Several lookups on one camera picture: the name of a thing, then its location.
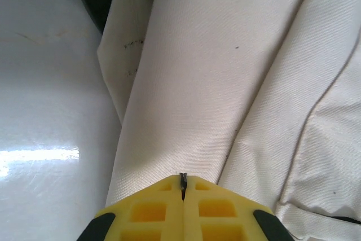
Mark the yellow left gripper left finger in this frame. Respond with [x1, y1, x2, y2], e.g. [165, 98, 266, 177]
[80, 173, 184, 241]

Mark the cream canvas backpack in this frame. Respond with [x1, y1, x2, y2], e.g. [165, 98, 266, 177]
[64, 0, 361, 241]

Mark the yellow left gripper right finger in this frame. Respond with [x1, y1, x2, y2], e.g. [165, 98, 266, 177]
[183, 173, 294, 241]

